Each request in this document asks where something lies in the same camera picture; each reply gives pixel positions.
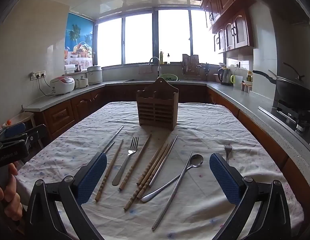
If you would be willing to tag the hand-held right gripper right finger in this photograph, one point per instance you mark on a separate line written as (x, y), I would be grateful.
(226, 177)

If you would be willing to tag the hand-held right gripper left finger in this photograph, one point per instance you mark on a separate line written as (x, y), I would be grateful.
(93, 177)

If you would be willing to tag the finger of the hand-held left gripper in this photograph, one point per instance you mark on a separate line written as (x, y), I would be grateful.
(36, 133)
(16, 129)

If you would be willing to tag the metal chopstick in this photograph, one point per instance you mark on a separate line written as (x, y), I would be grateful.
(110, 147)
(165, 158)
(170, 195)

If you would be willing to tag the pair of chopsticks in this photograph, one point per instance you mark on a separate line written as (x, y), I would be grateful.
(114, 137)

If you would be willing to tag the wooden chopstick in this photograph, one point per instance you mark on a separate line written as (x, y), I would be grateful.
(109, 170)
(151, 173)
(135, 162)
(152, 163)
(155, 172)
(145, 178)

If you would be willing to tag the wooden utensil holder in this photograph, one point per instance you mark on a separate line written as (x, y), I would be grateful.
(157, 110)

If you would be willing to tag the person's left hand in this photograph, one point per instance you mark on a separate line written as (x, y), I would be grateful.
(12, 200)

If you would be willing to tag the small metal fork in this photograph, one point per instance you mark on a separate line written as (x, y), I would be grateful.
(227, 150)

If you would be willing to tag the wooden lower cabinets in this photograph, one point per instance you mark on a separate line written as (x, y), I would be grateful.
(62, 115)

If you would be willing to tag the wooden cabinets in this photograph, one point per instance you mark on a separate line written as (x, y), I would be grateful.
(227, 12)
(62, 115)

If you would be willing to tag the metal spoon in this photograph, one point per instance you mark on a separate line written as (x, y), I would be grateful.
(197, 160)

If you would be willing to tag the large metal fork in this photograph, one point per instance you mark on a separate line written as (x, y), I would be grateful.
(125, 165)

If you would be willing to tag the floral white tablecloth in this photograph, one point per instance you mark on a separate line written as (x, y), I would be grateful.
(205, 130)

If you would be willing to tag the white and red rice cooker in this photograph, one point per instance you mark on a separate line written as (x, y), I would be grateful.
(62, 86)

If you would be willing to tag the small white cooker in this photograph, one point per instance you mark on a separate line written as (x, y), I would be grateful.
(81, 83)

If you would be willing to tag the grey kitchen countertop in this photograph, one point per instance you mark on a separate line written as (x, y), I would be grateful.
(247, 102)

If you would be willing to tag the large white rice cooker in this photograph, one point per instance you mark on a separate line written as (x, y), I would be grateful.
(94, 76)

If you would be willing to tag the gas stove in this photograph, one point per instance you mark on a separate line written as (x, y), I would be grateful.
(290, 117)

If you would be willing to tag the group of condiment bottles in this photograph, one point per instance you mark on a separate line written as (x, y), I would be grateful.
(246, 87)

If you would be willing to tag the steel electric kettle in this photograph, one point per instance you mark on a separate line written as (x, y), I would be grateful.
(224, 77)

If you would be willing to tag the condiment jar with yellow lid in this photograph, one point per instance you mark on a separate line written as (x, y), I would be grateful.
(249, 77)

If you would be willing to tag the fruit and palm poster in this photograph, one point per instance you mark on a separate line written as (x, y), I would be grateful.
(78, 37)

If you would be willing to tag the scissors holder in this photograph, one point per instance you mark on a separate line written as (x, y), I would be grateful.
(206, 72)

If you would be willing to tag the black wok with lid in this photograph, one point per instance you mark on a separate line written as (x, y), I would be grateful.
(292, 92)

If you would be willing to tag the green colander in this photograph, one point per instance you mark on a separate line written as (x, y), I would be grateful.
(167, 77)

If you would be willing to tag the knife and dish rack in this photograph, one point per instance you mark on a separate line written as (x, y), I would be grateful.
(191, 66)

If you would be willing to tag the chrome sink faucet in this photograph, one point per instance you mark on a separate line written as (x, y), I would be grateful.
(158, 66)

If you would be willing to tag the clear pump bottle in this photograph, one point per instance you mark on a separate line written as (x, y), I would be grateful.
(168, 60)

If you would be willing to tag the yellow bottle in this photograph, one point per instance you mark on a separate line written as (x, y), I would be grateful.
(161, 58)

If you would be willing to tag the kitchen window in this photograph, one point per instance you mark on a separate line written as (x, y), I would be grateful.
(140, 40)

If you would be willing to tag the wooden upper cabinets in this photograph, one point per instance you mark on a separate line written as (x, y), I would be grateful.
(227, 12)

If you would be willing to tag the range hood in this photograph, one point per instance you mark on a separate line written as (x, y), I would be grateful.
(285, 2)

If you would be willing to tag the wall power outlet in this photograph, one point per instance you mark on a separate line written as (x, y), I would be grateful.
(236, 64)
(37, 75)

